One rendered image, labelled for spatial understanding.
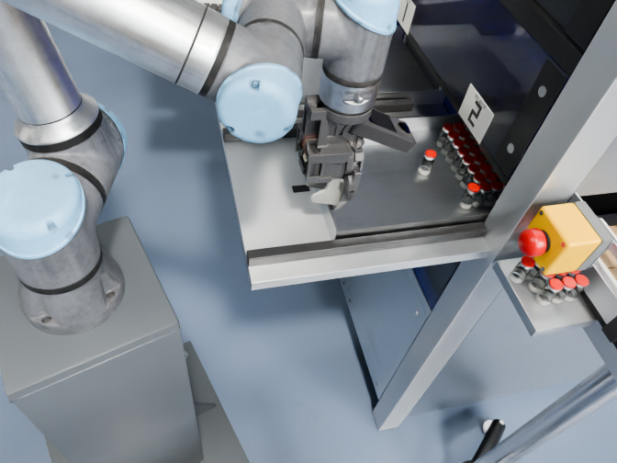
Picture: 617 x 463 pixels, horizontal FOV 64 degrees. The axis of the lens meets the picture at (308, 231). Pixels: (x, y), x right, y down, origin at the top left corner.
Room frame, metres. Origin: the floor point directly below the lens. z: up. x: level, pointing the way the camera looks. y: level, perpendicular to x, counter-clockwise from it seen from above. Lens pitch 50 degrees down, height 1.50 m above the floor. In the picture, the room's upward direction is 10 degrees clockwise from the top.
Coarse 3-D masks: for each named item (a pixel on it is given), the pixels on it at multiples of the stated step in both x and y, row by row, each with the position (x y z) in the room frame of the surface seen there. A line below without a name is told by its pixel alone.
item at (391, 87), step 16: (400, 32) 1.17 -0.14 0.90; (400, 48) 1.13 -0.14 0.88; (304, 64) 0.99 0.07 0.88; (320, 64) 1.00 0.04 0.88; (400, 64) 1.06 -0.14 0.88; (416, 64) 1.07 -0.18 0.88; (304, 80) 0.93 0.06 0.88; (384, 80) 0.98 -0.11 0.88; (400, 80) 0.99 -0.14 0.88; (416, 80) 1.00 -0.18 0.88; (304, 96) 0.82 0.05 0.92; (384, 96) 0.89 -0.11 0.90; (400, 96) 0.90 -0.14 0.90; (416, 96) 0.91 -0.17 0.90; (432, 96) 0.93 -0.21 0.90
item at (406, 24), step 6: (402, 0) 1.04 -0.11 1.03; (408, 0) 1.02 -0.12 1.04; (402, 6) 1.04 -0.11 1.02; (408, 6) 1.02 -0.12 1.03; (414, 6) 0.99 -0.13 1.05; (402, 12) 1.03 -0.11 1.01; (408, 12) 1.01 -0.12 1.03; (402, 18) 1.03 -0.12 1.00; (408, 18) 1.00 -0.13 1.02; (402, 24) 1.02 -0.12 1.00; (408, 24) 1.00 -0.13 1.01; (408, 30) 0.99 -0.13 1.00
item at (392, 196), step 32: (416, 128) 0.82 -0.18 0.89; (384, 160) 0.72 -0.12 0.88; (416, 160) 0.73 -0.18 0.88; (384, 192) 0.63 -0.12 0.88; (416, 192) 0.65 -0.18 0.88; (448, 192) 0.66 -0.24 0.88; (352, 224) 0.55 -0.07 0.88; (384, 224) 0.53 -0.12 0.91; (416, 224) 0.55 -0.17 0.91; (448, 224) 0.57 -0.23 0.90
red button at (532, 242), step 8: (528, 232) 0.47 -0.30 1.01; (536, 232) 0.47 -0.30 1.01; (520, 240) 0.47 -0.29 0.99; (528, 240) 0.46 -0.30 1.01; (536, 240) 0.46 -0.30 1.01; (544, 240) 0.46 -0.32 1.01; (520, 248) 0.47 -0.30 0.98; (528, 248) 0.46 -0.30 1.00; (536, 248) 0.45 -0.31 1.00; (544, 248) 0.46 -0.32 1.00; (528, 256) 0.46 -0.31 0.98
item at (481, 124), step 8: (472, 88) 0.74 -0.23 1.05; (472, 96) 0.73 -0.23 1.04; (480, 96) 0.72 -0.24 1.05; (464, 104) 0.75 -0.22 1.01; (472, 104) 0.73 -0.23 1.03; (480, 104) 0.71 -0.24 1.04; (464, 112) 0.74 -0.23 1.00; (480, 112) 0.70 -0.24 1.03; (488, 112) 0.68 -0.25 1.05; (464, 120) 0.73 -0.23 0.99; (472, 120) 0.71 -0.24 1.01; (480, 120) 0.69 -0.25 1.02; (488, 120) 0.68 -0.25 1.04; (472, 128) 0.70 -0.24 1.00; (480, 128) 0.69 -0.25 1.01; (480, 136) 0.68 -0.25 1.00
